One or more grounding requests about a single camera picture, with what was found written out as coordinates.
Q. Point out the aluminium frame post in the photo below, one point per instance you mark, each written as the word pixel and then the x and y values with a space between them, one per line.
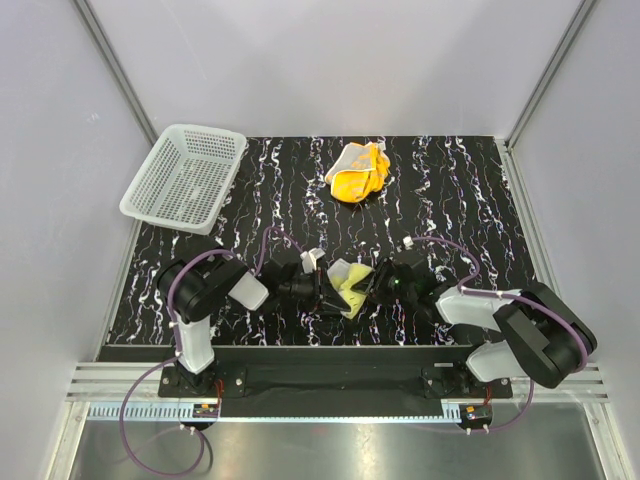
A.
pixel 108 54
pixel 561 51

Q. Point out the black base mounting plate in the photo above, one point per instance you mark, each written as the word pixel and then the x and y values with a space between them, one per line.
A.
pixel 373 379

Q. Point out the orange connector box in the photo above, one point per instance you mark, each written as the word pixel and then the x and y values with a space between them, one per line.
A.
pixel 209 411
pixel 477 414

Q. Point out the left orange connector box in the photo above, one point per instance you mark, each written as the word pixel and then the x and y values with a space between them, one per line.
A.
pixel 209 411

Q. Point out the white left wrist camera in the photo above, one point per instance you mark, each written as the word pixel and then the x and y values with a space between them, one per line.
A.
pixel 310 259

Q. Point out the right aluminium frame post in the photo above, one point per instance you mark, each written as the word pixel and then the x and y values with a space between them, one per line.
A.
pixel 561 51

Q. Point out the left aluminium frame post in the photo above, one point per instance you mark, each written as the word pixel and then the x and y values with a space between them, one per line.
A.
pixel 108 54

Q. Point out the white plastic mesh basket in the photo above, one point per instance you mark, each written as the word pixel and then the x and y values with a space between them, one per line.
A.
pixel 185 178

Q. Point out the slotted cable duct rail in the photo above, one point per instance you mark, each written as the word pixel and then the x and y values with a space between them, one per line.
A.
pixel 169 411

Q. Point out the orange and grey towel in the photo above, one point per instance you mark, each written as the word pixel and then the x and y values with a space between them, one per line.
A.
pixel 359 171

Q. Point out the right orange connector box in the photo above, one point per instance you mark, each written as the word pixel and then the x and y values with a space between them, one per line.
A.
pixel 477 414

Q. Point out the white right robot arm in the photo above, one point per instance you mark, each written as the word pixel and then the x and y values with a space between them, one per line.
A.
pixel 543 339

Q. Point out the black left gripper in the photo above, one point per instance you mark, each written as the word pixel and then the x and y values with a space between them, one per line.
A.
pixel 322 298

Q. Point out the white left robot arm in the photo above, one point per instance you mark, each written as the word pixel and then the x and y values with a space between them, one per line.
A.
pixel 194 290

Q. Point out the yellow-green and grey towel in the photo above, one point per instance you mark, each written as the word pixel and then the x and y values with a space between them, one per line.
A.
pixel 343 277

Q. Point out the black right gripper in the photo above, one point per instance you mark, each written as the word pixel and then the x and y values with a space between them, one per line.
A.
pixel 373 284

